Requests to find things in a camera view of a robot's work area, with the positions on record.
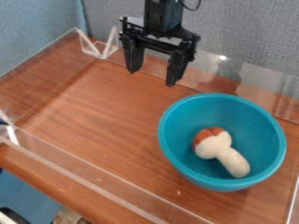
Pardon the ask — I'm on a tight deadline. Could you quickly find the clear acrylic front barrier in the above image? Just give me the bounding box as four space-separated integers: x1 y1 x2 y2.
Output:
0 110 214 224

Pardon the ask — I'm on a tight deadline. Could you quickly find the clear acrylic barrier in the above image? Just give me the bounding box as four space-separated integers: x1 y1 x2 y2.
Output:
0 27 79 77
113 43 299 123
0 110 214 224

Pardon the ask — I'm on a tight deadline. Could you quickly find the clear acrylic back barrier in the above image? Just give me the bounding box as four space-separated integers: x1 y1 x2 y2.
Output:
113 43 299 123

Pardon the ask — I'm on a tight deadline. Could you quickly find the clear acrylic corner bracket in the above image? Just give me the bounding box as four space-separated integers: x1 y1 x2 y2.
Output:
77 27 119 60

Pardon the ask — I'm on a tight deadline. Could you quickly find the clear acrylic left barrier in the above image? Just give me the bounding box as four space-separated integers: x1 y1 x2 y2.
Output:
0 27 79 77

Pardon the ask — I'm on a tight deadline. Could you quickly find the plush mushroom toy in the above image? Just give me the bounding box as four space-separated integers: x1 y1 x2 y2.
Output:
193 127 250 179

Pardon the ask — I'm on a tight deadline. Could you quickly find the blue plastic bowl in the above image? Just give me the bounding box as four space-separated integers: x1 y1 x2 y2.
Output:
158 94 288 192

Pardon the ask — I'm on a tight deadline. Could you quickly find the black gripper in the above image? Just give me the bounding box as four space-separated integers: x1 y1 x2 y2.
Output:
121 0 201 87

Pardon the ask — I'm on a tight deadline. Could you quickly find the black cable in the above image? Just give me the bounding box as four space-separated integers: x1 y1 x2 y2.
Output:
179 0 204 12

